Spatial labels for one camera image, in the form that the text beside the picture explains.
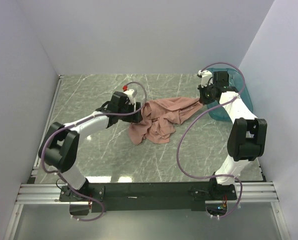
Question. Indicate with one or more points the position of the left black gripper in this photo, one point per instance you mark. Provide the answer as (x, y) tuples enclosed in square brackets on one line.
[(137, 117)]

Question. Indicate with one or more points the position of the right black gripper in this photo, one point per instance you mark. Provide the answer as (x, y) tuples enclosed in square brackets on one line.
[(202, 99)]

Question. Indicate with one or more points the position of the pink printed t shirt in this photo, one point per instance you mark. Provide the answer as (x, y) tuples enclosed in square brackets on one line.
[(159, 117)]

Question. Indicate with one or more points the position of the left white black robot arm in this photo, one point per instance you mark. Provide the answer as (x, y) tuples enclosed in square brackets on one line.
[(60, 144)]

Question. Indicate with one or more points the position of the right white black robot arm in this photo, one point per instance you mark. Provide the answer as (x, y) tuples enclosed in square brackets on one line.
[(246, 141)]

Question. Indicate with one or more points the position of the teal transparent plastic bin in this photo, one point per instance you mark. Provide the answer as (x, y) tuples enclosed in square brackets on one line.
[(232, 98)]

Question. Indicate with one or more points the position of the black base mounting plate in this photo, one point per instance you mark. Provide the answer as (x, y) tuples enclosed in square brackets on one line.
[(147, 196)]

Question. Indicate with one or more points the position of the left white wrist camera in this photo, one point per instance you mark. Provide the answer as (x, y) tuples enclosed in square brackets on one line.
[(131, 93)]

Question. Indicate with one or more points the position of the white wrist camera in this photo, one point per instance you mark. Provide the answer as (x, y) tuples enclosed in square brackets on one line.
[(131, 93), (206, 77)]

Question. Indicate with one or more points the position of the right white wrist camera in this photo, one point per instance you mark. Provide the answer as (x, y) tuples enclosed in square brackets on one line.
[(206, 77)]

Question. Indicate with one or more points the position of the aluminium frame rail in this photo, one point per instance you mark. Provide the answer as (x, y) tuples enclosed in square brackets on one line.
[(253, 192)]

